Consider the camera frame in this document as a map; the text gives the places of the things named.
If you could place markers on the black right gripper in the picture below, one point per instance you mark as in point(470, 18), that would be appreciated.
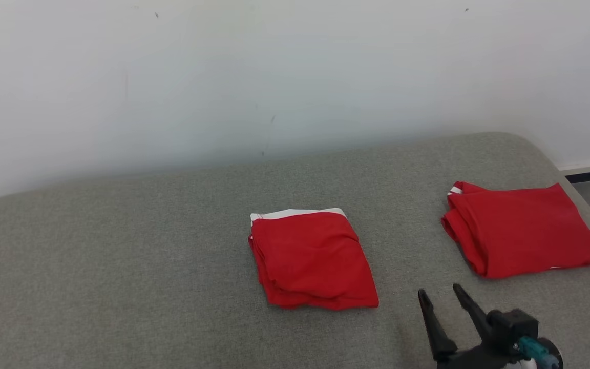
point(479, 359)

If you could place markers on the red jersey with white trim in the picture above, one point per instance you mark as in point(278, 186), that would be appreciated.
point(525, 230)

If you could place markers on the red shorts with white panels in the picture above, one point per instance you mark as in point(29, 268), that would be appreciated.
point(310, 261)

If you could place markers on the grey fabric sofa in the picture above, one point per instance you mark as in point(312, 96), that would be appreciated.
point(146, 256)

